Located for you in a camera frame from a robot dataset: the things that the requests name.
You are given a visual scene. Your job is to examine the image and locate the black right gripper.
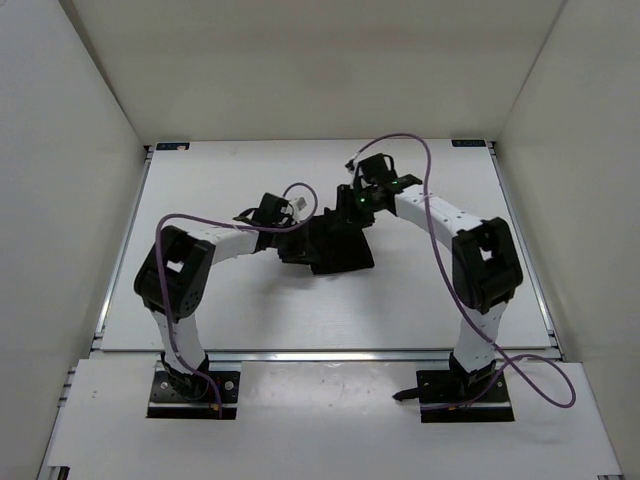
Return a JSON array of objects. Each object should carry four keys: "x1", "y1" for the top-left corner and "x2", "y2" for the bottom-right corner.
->
[{"x1": 333, "y1": 184, "x2": 379, "y2": 232}]

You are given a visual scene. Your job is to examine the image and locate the black skirt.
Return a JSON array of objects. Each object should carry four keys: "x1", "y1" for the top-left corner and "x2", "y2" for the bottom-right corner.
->
[{"x1": 273, "y1": 208, "x2": 375, "y2": 275}]

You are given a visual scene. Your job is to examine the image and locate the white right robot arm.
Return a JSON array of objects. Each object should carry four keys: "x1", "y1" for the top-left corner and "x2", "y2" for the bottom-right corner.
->
[{"x1": 340, "y1": 153, "x2": 523, "y2": 401}]

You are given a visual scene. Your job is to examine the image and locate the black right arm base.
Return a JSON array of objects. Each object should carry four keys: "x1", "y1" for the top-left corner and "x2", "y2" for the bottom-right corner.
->
[{"x1": 392, "y1": 355, "x2": 515, "y2": 424}]

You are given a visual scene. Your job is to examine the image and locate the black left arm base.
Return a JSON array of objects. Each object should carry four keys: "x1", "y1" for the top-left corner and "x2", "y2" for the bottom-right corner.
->
[{"x1": 146, "y1": 361, "x2": 241, "y2": 420}]

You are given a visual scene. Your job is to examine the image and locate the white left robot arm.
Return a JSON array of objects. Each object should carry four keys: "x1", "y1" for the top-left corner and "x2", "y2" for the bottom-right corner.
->
[{"x1": 133, "y1": 193, "x2": 318, "y2": 398}]

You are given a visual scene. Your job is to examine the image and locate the dark right corner label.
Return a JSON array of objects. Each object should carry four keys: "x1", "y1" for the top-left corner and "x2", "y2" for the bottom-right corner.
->
[{"x1": 451, "y1": 139, "x2": 486, "y2": 148}]

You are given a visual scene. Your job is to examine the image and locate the dark corner label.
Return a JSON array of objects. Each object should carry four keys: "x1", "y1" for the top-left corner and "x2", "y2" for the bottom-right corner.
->
[
  {"x1": 451, "y1": 139, "x2": 486, "y2": 148},
  {"x1": 155, "y1": 142, "x2": 190, "y2": 151}
]

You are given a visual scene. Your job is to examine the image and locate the dark left corner label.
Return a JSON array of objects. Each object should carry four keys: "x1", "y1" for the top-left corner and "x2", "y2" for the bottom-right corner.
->
[{"x1": 155, "y1": 142, "x2": 190, "y2": 151}]

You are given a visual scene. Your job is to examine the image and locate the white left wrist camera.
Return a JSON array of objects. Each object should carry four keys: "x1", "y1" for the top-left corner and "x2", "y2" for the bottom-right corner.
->
[{"x1": 285, "y1": 197, "x2": 308, "y2": 217}]

